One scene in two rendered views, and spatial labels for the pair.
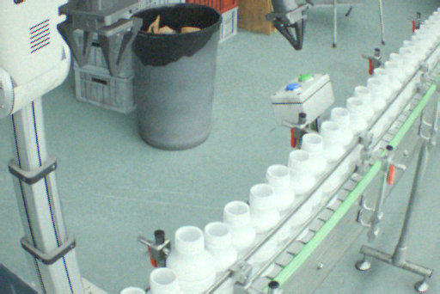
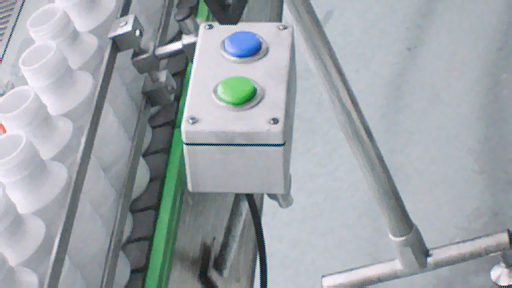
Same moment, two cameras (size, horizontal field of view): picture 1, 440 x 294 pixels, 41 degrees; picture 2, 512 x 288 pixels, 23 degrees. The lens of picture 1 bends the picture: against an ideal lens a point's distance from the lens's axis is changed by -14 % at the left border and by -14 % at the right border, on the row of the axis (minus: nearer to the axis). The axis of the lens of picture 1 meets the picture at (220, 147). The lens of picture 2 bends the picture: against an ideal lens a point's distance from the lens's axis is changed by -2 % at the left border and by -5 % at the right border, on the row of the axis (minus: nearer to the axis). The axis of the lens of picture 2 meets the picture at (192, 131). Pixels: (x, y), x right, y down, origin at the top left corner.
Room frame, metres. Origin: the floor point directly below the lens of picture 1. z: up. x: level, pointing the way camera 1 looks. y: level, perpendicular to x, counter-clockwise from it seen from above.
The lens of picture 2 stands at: (2.14, -0.36, 1.66)
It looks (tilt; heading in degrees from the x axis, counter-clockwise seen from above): 34 degrees down; 171
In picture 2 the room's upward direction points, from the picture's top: 30 degrees counter-clockwise
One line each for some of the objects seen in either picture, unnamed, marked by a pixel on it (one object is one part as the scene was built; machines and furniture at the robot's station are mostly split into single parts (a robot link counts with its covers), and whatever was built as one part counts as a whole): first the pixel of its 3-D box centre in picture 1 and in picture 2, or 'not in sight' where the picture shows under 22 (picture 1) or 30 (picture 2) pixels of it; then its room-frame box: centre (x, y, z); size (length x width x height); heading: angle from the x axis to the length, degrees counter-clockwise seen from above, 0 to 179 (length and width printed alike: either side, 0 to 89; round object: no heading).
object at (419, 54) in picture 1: (414, 64); not in sight; (1.51, -0.53, 1.08); 0.06 x 0.06 x 0.17
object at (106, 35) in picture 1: (106, 40); not in sight; (0.76, 0.15, 1.44); 0.07 x 0.07 x 0.09; 56
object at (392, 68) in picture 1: (388, 95); (35, 272); (1.32, -0.40, 1.08); 0.06 x 0.06 x 0.17
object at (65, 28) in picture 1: (88, 37); not in sight; (0.78, 0.18, 1.44); 0.07 x 0.07 x 0.09; 56
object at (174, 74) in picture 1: (174, 75); not in sight; (2.91, 0.22, 0.32); 0.45 x 0.45 x 0.64
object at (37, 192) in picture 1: (43, 225); not in sight; (1.23, 0.45, 0.74); 0.11 x 0.11 x 0.40; 56
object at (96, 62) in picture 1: (129, 34); not in sight; (3.43, 0.53, 0.33); 0.61 x 0.41 x 0.22; 152
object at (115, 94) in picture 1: (130, 68); not in sight; (3.43, 0.52, 0.11); 0.61 x 0.41 x 0.22; 152
